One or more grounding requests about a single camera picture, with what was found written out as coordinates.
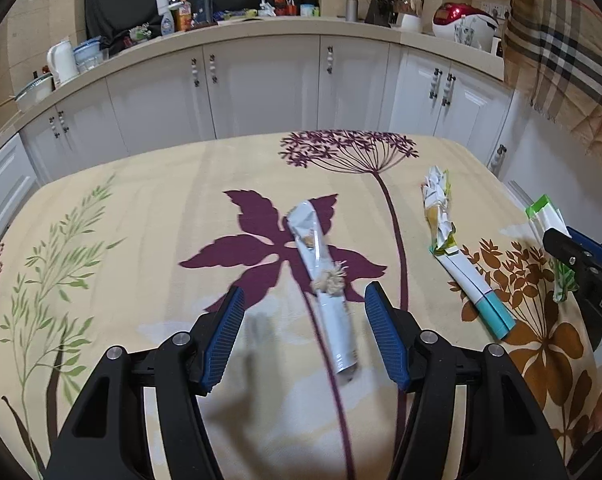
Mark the steel thermos bottle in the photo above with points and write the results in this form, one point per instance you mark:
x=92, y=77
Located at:
x=351, y=9

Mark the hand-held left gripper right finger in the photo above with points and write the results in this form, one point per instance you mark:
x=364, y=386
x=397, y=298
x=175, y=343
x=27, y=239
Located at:
x=386, y=340

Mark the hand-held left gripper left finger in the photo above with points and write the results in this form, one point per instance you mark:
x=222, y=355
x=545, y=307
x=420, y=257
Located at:
x=226, y=340

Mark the white kitchen cabinets with counter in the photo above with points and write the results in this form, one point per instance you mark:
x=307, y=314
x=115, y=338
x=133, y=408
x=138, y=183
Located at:
x=261, y=90

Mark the green white paper packet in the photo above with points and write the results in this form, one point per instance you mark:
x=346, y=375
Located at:
x=548, y=215

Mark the squeezed grey white tube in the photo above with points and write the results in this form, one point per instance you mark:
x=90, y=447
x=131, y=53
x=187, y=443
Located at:
x=331, y=320

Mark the black knife block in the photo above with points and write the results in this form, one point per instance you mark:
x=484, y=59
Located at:
x=381, y=10

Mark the white pot with lid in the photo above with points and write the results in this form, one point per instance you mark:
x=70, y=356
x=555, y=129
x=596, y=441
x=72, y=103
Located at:
x=33, y=95

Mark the floral tablecloth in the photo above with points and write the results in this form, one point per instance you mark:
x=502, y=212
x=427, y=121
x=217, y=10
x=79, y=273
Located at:
x=131, y=285

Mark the red white rice cooker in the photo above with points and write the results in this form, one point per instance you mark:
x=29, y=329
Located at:
x=456, y=12

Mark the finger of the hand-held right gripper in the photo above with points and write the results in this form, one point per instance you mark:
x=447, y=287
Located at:
x=588, y=250
x=561, y=247

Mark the black lidded jar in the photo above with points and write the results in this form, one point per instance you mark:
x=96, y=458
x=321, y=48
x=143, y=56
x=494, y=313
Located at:
x=308, y=2

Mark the teal white tube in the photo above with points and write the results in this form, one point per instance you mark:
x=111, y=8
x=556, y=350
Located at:
x=473, y=285

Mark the white pump soap bottle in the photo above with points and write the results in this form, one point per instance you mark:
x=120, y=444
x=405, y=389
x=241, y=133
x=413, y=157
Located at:
x=267, y=9

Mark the white green printed cup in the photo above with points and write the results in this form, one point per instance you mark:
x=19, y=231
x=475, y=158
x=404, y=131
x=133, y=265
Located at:
x=464, y=35

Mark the yellow green flat package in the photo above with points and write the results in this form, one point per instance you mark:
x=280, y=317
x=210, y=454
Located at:
x=236, y=15

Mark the white cleaner bottle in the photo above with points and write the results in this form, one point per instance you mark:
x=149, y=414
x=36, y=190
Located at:
x=166, y=22

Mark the white wall socket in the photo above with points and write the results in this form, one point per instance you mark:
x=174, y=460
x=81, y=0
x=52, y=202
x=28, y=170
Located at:
x=496, y=10

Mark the clear water filter jug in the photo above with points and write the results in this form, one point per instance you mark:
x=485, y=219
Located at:
x=88, y=57

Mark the plaid cloth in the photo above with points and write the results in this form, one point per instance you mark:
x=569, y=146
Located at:
x=556, y=35

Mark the orange dish soap bottle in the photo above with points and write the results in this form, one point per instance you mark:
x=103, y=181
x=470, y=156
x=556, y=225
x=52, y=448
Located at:
x=183, y=17

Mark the white electric kettle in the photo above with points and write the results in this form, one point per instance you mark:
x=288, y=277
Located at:
x=63, y=62

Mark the white blender with orange lid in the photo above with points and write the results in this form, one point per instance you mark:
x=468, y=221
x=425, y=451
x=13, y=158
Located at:
x=411, y=20

